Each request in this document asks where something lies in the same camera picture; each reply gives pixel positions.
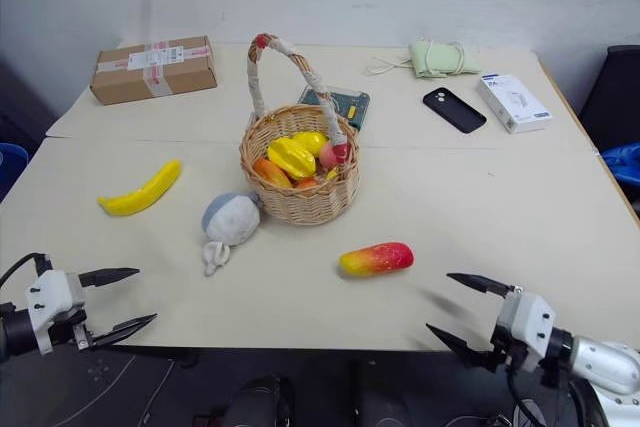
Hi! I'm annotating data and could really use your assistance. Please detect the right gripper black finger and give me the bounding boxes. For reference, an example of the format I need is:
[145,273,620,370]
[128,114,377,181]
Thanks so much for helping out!
[445,272,517,299]
[425,322,495,369]

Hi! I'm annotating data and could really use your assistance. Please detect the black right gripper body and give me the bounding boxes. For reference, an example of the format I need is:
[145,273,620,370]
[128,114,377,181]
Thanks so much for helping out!
[485,327,540,375]

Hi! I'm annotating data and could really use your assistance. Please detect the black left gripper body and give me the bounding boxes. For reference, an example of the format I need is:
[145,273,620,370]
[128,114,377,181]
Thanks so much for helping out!
[48,307,96,349]

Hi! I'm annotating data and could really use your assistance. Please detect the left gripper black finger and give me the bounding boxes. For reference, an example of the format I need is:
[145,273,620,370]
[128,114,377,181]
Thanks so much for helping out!
[88,312,159,349]
[78,267,141,290]

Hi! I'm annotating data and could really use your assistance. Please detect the yellow toy banana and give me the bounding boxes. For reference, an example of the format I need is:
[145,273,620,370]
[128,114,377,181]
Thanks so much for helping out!
[97,159,183,218]

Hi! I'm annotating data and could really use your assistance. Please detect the red and yellow toy mango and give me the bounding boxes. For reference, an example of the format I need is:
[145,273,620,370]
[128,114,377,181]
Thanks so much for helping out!
[339,241,416,279]

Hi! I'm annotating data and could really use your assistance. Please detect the white and grey plush toy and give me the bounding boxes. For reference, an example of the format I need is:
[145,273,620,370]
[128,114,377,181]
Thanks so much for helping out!
[201,191,264,277]

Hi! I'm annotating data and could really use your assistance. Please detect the blue round container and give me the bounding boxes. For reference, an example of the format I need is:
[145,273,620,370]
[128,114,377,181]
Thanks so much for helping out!
[0,142,29,204]

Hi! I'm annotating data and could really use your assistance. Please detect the dark rounded shape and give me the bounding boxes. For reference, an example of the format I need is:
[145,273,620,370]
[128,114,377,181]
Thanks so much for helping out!
[222,374,295,427]

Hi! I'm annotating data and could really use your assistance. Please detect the black smartphone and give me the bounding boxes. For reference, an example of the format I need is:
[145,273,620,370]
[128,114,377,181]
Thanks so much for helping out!
[422,87,488,136]

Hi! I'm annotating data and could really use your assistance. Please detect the white product box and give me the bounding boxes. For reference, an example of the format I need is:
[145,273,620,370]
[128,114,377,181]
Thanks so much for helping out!
[475,73,555,135]

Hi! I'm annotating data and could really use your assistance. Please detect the blue plastic bag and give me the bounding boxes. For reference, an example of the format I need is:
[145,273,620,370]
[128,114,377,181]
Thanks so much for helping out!
[599,142,640,222]

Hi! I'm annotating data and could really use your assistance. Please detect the orange toy mango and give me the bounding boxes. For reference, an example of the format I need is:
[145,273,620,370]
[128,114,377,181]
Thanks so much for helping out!
[252,157,294,190]

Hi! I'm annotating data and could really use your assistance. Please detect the pink toy peach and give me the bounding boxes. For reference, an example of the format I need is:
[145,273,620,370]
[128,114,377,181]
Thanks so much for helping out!
[318,142,347,170]

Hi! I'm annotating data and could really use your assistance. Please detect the brown cardboard box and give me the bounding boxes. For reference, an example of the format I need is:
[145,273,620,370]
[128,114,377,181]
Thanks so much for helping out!
[89,35,220,107]

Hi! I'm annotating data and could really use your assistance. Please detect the green circuit board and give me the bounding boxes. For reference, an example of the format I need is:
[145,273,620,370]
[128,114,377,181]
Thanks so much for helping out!
[298,86,373,130]

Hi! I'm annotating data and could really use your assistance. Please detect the yellow toy starfruit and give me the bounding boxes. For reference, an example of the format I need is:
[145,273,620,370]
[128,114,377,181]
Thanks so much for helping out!
[267,137,318,182]

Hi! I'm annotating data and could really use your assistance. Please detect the yellow toy lemon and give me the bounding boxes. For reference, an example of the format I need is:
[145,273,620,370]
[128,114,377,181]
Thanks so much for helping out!
[292,131,330,159]

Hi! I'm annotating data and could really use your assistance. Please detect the black chair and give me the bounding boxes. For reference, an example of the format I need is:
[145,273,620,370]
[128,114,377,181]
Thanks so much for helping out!
[578,44,640,154]

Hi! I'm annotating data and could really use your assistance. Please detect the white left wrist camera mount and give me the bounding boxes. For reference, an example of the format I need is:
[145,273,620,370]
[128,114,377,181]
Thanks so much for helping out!
[24,269,87,354]

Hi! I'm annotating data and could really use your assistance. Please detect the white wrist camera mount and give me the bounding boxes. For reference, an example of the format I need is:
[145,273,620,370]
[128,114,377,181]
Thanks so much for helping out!
[491,290,558,361]
[24,269,87,354]

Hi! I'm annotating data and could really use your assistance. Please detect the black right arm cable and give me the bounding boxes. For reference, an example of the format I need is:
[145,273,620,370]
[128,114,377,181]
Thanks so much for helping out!
[503,369,601,427]

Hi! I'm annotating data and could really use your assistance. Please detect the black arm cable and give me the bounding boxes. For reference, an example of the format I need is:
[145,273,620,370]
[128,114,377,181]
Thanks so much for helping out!
[0,252,54,289]
[503,369,601,427]

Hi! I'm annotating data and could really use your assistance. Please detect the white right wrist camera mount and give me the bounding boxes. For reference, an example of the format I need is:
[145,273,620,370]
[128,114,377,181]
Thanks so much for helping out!
[491,290,558,361]

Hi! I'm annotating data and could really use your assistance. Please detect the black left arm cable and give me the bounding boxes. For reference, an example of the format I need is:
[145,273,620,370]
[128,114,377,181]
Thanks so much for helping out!
[0,252,54,289]

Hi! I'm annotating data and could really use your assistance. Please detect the wicker basket with wrapped handle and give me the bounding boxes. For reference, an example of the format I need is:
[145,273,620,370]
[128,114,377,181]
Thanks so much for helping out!
[239,32,362,227]

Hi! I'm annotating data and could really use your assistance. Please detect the green cloth pouch with cord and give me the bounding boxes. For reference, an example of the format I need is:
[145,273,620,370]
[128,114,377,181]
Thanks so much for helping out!
[366,38,483,81]

